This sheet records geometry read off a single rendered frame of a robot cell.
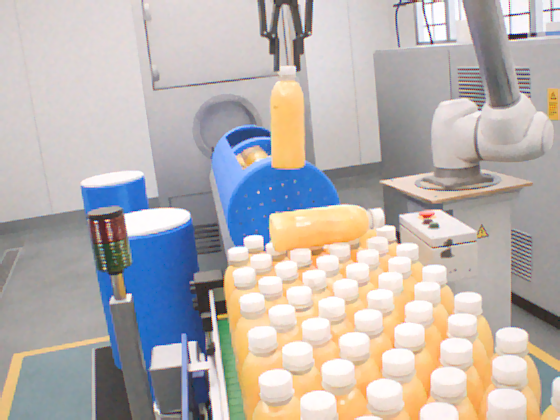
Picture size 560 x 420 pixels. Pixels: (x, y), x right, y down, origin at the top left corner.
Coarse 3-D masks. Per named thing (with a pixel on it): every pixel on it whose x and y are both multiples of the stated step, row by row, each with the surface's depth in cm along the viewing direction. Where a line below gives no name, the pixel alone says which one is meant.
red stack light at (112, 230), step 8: (120, 216) 103; (88, 224) 103; (96, 224) 101; (104, 224) 101; (112, 224) 102; (120, 224) 103; (96, 232) 102; (104, 232) 102; (112, 232) 102; (120, 232) 103; (96, 240) 102; (104, 240) 102; (112, 240) 102; (120, 240) 103
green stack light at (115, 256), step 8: (128, 240) 105; (96, 248) 103; (104, 248) 102; (112, 248) 102; (120, 248) 103; (128, 248) 105; (96, 256) 103; (104, 256) 102; (112, 256) 103; (120, 256) 103; (128, 256) 105; (96, 264) 104; (104, 264) 103; (112, 264) 103; (120, 264) 103; (128, 264) 105
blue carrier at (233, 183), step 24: (240, 144) 192; (264, 144) 189; (216, 168) 205; (240, 168) 161; (264, 168) 150; (312, 168) 152; (240, 192) 150; (264, 192) 151; (288, 192) 152; (312, 192) 153; (336, 192) 154; (240, 216) 152; (264, 216) 154; (240, 240) 153; (264, 240) 154
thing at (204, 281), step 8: (200, 272) 147; (208, 272) 147; (216, 272) 146; (200, 280) 142; (208, 280) 142; (216, 280) 142; (192, 288) 142; (200, 288) 141; (208, 288) 142; (200, 296) 142; (208, 296) 142; (200, 304) 142; (208, 304) 143; (216, 304) 143; (224, 304) 143; (200, 312) 143; (208, 312) 143; (216, 312) 143; (224, 312) 144
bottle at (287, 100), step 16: (288, 80) 132; (272, 96) 133; (288, 96) 131; (272, 112) 133; (288, 112) 131; (304, 112) 134; (272, 128) 134; (288, 128) 132; (304, 128) 135; (272, 144) 135; (288, 144) 132; (304, 144) 135; (272, 160) 135; (288, 160) 133; (304, 160) 136
